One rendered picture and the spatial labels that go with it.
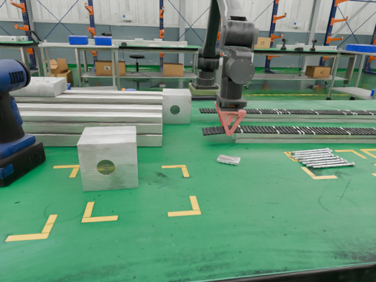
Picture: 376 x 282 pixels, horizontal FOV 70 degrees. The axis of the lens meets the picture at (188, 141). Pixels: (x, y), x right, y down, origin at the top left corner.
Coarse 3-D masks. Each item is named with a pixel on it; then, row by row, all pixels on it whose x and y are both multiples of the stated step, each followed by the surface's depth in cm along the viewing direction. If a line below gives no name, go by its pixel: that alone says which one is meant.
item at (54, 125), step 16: (32, 112) 65; (48, 112) 66; (64, 112) 66; (80, 112) 67; (96, 112) 67; (112, 112) 68; (128, 112) 68; (144, 112) 74; (160, 112) 74; (32, 128) 65; (48, 128) 66; (64, 128) 66; (80, 128) 66; (144, 128) 68; (160, 128) 68; (48, 144) 67; (64, 144) 68; (144, 144) 69; (160, 144) 70
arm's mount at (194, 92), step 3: (189, 84) 139; (189, 87) 139; (192, 87) 133; (219, 87) 137; (192, 90) 130; (195, 90) 129; (198, 90) 129; (201, 90) 130; (204, 90) 130; (207, 90) 130; (210, 90) 131; (213, 90) 131; (216, 90) 131; (219, 90) 132; (192, 93) 130; (195, 93) 128; (198, 93) 129; (201, 93) 129; (204, 93) 129; (207, 93) 129; (210, 93) 130; (213, 93) 130
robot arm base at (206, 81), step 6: (204, 72) 129; (210, 72) 129; (198, 78) 132; (204, 78) 130; (210, 78) 131; (192, 84) 134; (198, 84) 132; (204, 84) 130; (210, 84) 131; (216, 84) 135
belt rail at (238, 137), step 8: (232, 136) 77; (240, 136) 74; (248, 136) 74; (256, 136) 74; (264, 136) 74; (272, 136) 74; (280, 136) 74; (288, 136) 75; (296, 136) 75; (304, 136) 75; (312, 136) 75; (320, 136) 75; (328, 136) 76; (336, 136) 76; (344, 136) 76; (352, 136) 76; (360, 136) 76; (368, 136) 77
